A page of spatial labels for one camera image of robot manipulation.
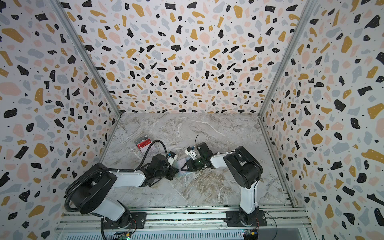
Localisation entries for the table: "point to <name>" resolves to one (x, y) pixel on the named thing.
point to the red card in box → (144, 143)
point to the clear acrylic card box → (144, 150)
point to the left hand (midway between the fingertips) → (181, 168)
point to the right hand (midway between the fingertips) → (182, 168)
